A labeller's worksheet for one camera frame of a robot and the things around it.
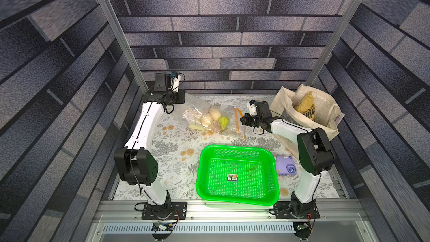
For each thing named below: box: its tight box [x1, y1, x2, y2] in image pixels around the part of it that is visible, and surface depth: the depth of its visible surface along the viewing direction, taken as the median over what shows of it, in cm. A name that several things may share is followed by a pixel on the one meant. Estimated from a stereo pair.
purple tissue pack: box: [274, 155, 298, 176], surface depth 82 cm
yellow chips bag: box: [295, 90, 316, 121], surface depth 85 cm
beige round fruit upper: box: [209, 107, 222, 121], surface depth 105 cm
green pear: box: [218, 116, 230, 130], surface depth 100 cm
